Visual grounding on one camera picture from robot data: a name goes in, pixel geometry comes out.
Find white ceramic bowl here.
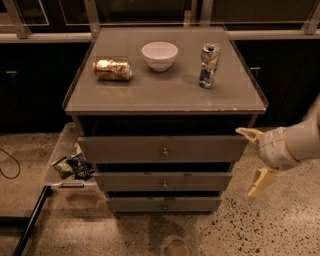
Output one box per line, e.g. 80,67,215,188
141,42,178,72

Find clear plastic storage bin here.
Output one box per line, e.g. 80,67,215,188
44,122,98,193

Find brass top drawer knob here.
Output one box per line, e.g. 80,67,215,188
161,148,169,157

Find grey middle drawer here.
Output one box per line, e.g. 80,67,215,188
94,172,232,192

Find black floor rail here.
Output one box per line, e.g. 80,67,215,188
12,186,52,256

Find dark blue snack bag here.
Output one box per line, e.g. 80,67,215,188
67,153,94,180

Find grey bottom drawer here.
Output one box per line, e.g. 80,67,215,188
107,197,222,213

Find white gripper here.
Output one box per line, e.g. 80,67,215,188
235,126,301,198

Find gold crushed soda can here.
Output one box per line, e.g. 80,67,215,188
93,58,132,81

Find grey drawer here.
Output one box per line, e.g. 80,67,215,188
107,197,222,213
94,172,232,192
78,135,247,163

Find grey top drawer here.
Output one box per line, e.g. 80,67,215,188
78,135,247,163

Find grey drawer cabinet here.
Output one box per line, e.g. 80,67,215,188
64,27,267,200

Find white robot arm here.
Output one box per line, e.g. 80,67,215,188
236,95,320,197

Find green snack bag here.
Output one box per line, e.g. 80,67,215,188
52,157,74,179

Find blue silver upright can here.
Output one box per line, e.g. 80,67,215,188
199,42,221,89

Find black cable on floor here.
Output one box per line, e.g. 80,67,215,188
0,148,21,180

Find metal railing frame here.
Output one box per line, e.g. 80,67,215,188
0,0,320,42

